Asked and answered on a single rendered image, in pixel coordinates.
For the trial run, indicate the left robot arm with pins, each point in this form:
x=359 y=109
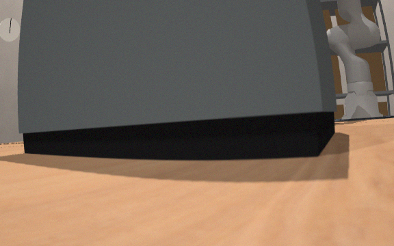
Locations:
x=360 y=101

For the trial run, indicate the grey cabinet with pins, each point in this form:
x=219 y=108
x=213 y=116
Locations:
x=175 y=80

